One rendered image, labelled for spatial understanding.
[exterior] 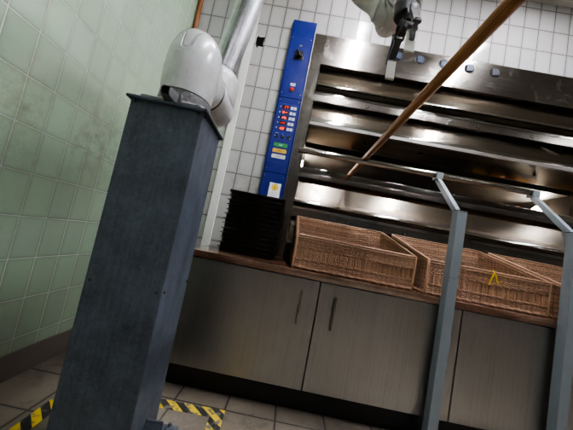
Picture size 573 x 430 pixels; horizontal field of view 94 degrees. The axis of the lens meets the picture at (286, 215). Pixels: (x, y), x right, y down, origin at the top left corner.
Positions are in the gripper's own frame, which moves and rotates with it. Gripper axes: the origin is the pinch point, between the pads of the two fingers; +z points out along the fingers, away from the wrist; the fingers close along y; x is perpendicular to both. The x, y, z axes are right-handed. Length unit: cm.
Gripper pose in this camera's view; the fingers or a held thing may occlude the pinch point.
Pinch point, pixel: (398, 63)
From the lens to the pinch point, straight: 106.6
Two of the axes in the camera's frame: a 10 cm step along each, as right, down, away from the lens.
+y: 0.5, -0.9, -9.9
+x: 9.8, 1.8, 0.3
